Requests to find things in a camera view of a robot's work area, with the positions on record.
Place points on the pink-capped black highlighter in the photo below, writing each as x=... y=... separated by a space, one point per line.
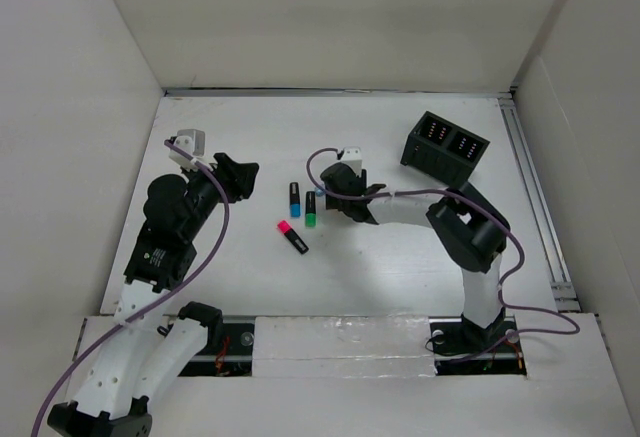
x=292 y=237

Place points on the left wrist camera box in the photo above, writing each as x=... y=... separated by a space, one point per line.
x=187 y=147

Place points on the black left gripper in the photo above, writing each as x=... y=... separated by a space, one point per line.
x=236 y=176

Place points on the black two-compartment desk organizer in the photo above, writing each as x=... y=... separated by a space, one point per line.
x=443 y=150

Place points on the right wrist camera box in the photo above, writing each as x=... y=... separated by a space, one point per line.
x=352 y=157

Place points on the aluminium rail at right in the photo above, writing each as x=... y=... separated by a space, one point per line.
x=560 y=281

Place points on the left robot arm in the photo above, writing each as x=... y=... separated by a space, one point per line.
x=139 y=358

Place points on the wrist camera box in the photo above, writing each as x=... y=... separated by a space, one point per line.
x=352 y=157
x=187 y=147

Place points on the aluminium rail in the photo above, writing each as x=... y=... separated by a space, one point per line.
x=310 y=92
x=560 y=281

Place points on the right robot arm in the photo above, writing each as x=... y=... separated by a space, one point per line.
x=468 y=227

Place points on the front mounting rail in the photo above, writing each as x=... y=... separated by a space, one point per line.
x=348 y=347

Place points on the blue-capped black highlighter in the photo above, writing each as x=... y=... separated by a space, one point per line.
x=294 y=200

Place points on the green-capped black highlighter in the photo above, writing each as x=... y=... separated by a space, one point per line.
x=310 y=209

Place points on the aluminium rail at back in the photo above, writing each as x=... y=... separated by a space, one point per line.
x=310 y=92

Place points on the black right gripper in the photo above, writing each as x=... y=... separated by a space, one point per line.
x=333 y=201

